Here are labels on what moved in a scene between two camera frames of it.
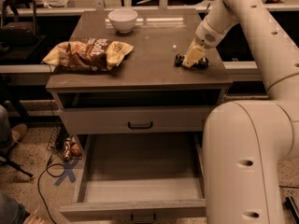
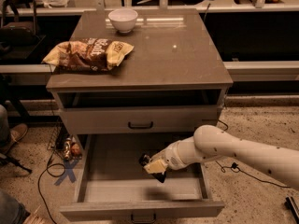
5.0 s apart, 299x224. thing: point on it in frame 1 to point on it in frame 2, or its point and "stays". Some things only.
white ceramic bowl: (123, 20) stays
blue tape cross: (68, 173) stays
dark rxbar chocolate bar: (178, 60) to (145, 160)
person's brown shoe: (19, 132) stays
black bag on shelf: (18, 35) stays
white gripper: (206, 36) to (171, 160)
